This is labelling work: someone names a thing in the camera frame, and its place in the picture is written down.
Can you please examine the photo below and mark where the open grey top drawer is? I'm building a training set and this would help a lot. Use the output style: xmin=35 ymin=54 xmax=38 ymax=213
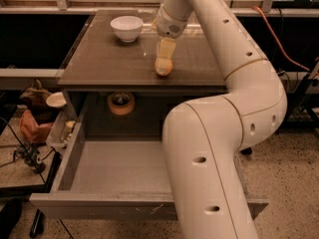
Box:
xmin=31 ymin=102 xmax=253 ymax=219

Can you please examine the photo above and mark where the orange cable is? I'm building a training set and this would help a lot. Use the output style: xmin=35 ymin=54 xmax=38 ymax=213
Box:
xmin=251 ymin=5 xmax=312 ymax=73

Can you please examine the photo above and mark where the white ceramic bowl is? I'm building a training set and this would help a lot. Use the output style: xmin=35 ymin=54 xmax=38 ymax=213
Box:
xmin=111 ymin=16 xmax=144 ymax=43

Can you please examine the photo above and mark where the orange fruit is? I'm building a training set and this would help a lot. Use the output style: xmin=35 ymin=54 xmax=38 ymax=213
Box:
xmin=156 ymin=58 xmax=172 ymax=77

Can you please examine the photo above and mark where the small white dish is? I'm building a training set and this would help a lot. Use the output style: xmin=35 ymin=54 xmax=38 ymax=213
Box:
xmin=46 ymin=92 xmax=67 ymax=109

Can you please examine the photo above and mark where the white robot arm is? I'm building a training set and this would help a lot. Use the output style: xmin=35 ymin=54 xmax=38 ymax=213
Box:
xmin=156 ymin=0 xmax=287 ymax=239

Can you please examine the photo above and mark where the grey cabinet with glass top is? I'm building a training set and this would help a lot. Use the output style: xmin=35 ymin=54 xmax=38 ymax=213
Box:
xmin=58 ymin=10 xmax=227 ymax=139

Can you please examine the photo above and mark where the orange tape roll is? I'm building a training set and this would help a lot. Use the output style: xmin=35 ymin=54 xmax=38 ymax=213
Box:
xmin=107 ymin=92 xmax=135 ymax=116

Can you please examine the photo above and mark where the clear plastic bin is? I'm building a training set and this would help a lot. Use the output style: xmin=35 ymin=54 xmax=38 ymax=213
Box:
xmin=46 ymin=111 xmax=76 ymax=151

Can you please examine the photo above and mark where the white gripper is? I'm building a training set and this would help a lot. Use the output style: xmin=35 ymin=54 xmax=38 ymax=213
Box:
xmin=153 ymin=4 xmax=189 ymax=75

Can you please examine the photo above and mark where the black clamp tool on floor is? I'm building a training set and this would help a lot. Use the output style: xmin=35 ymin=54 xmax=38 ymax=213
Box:
xmin=14 ymin=143 xmax=46 ymax=174

